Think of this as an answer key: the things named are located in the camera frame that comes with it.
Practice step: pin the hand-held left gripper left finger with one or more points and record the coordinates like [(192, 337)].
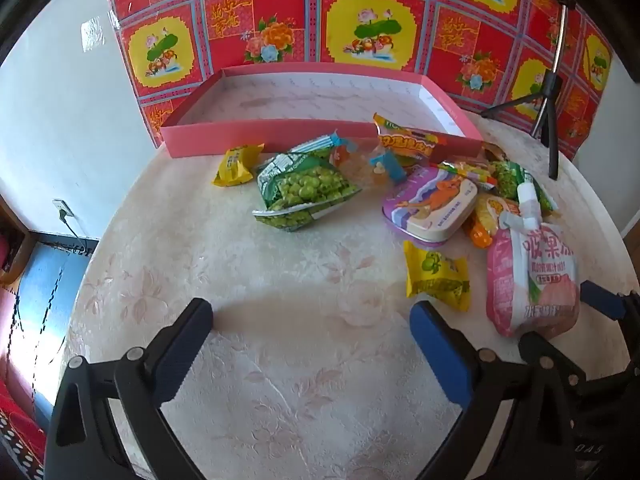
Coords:
[(185, 345)]

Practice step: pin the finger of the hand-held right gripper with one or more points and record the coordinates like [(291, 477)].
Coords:
[(602, 301), (562, 365)]

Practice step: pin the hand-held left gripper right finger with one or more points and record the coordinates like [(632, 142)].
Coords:
[(440, 350)]

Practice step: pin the pink jelly pouch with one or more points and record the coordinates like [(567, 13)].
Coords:
[(535, 280)]

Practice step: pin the small yellow green-print packet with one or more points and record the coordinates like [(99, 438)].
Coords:
[(435, 275)]

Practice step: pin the orange noodle snack packet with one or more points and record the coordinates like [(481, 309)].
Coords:
[(487, 220)]

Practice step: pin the purple tin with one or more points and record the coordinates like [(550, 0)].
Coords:
[(430, 205)]

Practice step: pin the small green snack packet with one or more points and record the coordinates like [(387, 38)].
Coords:
[(507, 177)]

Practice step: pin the colourful striped candy packet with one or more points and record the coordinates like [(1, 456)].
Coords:
[(465, 170)]

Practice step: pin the orange brown snack packet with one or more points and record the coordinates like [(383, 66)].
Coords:
[(494, 151)]

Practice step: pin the yellow window snack packet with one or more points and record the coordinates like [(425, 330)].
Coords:
[(237, 165)]

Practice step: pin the clear mixed candy packet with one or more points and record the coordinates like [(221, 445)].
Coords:
[(382, 170)]

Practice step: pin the large green pea bag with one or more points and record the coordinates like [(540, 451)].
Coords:
[(305, 187)]

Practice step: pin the pink cardboard box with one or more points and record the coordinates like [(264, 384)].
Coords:
[(225, 137)]

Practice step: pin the clear blue-edged candy packet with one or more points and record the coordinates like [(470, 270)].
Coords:
[(347, 152)]

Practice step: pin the red dotted cloth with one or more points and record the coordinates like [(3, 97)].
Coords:
[(15, 430)]

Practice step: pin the black tripod stand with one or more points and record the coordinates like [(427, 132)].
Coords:
[(550, 110)]

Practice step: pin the wooden shelf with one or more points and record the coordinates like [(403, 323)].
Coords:
[(11, 250)]

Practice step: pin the red floral printed cloth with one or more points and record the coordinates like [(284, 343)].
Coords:
[(235, 15)]

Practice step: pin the white wall socket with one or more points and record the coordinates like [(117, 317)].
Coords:
[(61, 206)]

